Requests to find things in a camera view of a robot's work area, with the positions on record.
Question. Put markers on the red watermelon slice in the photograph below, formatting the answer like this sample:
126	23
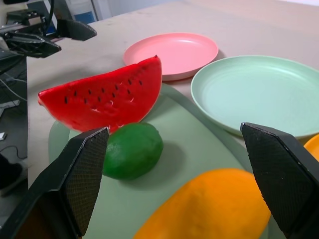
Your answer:
112	99

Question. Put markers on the orange fruit at edge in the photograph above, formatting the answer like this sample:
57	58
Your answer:
314	147

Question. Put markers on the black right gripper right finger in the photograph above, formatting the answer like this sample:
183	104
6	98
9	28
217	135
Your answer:
281	174

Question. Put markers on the light green plate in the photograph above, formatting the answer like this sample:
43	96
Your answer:
261	94

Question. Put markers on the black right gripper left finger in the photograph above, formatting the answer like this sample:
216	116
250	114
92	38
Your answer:
74	174

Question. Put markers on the orange mango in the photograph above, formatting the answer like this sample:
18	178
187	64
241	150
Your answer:
211	206

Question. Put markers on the green round fruit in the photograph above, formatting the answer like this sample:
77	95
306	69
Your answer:
132	152

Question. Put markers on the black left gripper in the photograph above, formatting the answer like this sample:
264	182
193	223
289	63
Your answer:
26	18

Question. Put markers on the pink plate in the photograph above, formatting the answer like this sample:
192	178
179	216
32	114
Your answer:
174	52

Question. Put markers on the pale green tray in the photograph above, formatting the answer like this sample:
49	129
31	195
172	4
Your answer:
199	142

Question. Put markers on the blue box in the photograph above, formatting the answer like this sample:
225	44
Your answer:
84	18

